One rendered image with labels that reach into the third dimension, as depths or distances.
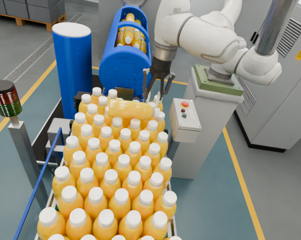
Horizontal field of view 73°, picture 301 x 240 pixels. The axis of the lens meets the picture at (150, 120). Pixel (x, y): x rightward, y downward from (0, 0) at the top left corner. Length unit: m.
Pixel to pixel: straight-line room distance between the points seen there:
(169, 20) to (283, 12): 0.59
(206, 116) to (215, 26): 0.93
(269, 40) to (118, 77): 0.77
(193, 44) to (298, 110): 2.01
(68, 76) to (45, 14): 2.86
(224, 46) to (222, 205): 1.66
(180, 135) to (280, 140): 2.02
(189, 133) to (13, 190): 1.53
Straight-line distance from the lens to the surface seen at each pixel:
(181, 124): 0.87
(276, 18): 1.15
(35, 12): 4.66
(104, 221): 0.59
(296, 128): 2.73
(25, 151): 0.91
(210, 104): 1.43
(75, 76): 1.82
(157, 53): 0.76
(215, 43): 0.63
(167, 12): 0.71
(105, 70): 1.09
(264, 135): 2.64
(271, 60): 1.28
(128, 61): 1.06
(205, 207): 2.00
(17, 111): 0.77
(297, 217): 2.50
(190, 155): 1.79
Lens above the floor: 1.65
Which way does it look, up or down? 41 degrees down
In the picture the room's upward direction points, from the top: 14 degrees clockwise
